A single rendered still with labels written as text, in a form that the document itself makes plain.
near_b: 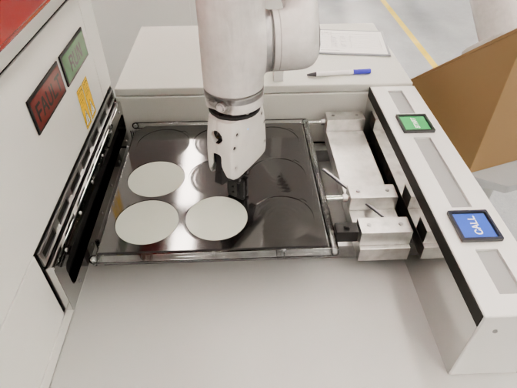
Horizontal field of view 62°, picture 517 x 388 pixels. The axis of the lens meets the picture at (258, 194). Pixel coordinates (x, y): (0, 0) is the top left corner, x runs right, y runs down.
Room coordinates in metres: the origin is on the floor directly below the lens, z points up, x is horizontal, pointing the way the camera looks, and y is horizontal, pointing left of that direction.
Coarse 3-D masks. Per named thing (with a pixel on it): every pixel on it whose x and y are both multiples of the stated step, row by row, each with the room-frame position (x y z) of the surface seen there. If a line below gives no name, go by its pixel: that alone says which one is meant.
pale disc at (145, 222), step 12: (144, 204) 0.53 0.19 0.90; (156, 204) 0.53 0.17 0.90; (168, 204) 0.53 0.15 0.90; (120, 216) 0.50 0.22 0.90; (132, 216) 0.50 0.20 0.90; (144, 216) 0.50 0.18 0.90; (156, 216) 0.50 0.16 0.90; (168, 216) 0.50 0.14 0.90; (120, 228) 0.47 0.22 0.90; (132, 228) 0.47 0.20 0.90; (144, 228) 0.47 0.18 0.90; (156, 228) 0.47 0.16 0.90; (168, 228) 0.47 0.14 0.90; (132, 240) 0.45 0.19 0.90; (144, 240) 0.45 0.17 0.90; (156, 240) 0.45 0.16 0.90
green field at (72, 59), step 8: (80, 32) 0.70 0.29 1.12; (80, 40) 0.69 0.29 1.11; (72, 48) 0.65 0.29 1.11; (80, 48) 0.68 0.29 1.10; (64, 56) 0.61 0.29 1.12; (72, 56) 0.64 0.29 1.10; (80, 56) 0.67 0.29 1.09; (64, 64) 0.60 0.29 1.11; (72, 64) 0.63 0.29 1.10; (80, 64) 0.67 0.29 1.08; (72, 72) 0.63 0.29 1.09
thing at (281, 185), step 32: (160, 128) 0.76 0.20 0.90; (192, 128) 0.76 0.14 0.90; (288, 128) 0.76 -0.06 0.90; (128, 160) 0.65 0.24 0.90; (160, 160) 0.65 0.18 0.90; (192, 160) 0.65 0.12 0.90; (256, 160) 0.65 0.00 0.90; (288, 160) 0.65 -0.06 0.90; (128, 192) 0.56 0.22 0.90; (192, 192) 0.56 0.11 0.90; (224, 192) 0.56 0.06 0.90; (256, 192) 0.56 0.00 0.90; (288, 192) 0.56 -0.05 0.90; (256, 224) 0.48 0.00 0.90; (288, 224) 0.48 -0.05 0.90; (320, 224) 0.48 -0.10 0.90
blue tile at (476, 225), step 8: (456, 216) 0.43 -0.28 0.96; (464, 216) 0.43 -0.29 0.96; (472, 216) 0.43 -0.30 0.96; (480, 216) 0.43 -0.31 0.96; (464, 224) 0.42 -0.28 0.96; (472, 224) 0.42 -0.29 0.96; (480, 224) 0.42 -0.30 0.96; (488, 224) 0.42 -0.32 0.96; (464, 232) 0.40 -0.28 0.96; (472, 232) 0.40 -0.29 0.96; (480, 232) 0.40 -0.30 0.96; (488, 232) 0.40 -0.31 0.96
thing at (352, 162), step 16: (336, 144) 0.73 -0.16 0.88; (352, 144) 0.73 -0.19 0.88; (368, 144) 0.73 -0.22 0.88; (336, 160) 0.67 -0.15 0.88; (352, 160) 0.67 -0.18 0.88; (368, 160) 0.67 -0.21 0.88; (336, 176) 0.64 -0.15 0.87; (352, 176) 0.62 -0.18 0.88; (368, 176) 0.62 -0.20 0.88; (368, 256) 0.45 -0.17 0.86; (384, 256) 0.45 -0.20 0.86; (400, 256) 0.45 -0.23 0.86
